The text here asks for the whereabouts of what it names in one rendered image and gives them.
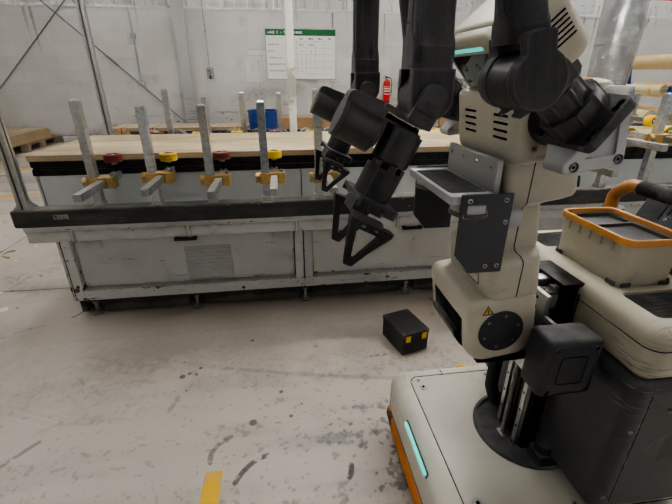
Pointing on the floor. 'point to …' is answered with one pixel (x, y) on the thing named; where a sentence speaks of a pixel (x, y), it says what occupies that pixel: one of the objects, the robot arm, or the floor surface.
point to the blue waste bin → (265, 117)
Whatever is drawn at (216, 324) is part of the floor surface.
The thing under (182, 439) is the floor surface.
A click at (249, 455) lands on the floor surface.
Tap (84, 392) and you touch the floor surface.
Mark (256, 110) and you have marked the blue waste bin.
